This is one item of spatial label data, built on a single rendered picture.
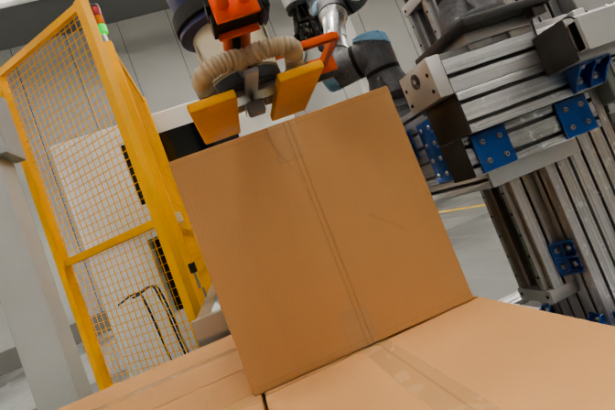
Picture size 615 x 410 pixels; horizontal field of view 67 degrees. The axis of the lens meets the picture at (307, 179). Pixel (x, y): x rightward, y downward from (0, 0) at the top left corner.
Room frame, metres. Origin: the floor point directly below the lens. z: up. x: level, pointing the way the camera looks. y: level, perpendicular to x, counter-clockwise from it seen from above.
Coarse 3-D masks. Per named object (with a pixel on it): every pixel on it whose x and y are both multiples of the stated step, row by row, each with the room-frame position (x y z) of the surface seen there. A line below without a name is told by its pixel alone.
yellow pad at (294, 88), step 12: (288, 72) 0.92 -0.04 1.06; (300, 72) 0.92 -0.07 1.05; (312, 72) 0.94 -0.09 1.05; (276, 84) 0.96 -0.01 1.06; (288, 84) 0.95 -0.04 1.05; (300, 84) 0.99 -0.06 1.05; (312, 84) 1.03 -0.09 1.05; (276, 96) 1.02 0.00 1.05; (288, 96) 1.05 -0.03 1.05; (300, 96) 1.09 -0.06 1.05; (276, 108) 1.12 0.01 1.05; (288, 108) 1.17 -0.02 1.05; (300, 108) 1.22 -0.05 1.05
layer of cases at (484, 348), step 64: (448, 320) 0.75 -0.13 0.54; (512, 320) 0.65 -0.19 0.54; (576, 320) 0.58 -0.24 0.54; (128, 384) 1.18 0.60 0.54; (192, 384) 0.95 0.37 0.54; (320, 384) 0.69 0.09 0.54; (384, 384) 0.61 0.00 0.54; (448, 384) 0.54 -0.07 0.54; (512, 384) 0.49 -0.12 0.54; (576, 384) 0.45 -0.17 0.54
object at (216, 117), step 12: (216, 96) 0.90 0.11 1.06; (228, 96) 0.90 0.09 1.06; (192, 108) 0.89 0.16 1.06; (204, 108) 0.90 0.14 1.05; (216, 108) 0.92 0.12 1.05; (228, 108) 0.96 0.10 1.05; (204, 120) 0.98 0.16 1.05; (216, 120) 1.01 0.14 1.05; (228, 120) 1.05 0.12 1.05; (204, 132) 1.08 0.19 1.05; (216, 132) 1.12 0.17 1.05; (228, 132) 1.17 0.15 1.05; (240, 132) 1.23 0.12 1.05
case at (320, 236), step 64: (320, 128) 0.78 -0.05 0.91; (384, 128) 0.80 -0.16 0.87; (192, 192) 0.75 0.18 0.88; (256, 192) 0.76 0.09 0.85; (320, 192) 0.78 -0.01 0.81; (384, 192) 0.79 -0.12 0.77; (256, 256) 0.76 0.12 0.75; (320, 256) 0.77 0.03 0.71; (384, 256) 0.79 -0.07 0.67; (448, 256) 0.80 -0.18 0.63; (256, 320) 0.75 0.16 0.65; (320, 320) 0.77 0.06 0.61; (384, 320) 0.78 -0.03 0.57; (256, 384) 0.75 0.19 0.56
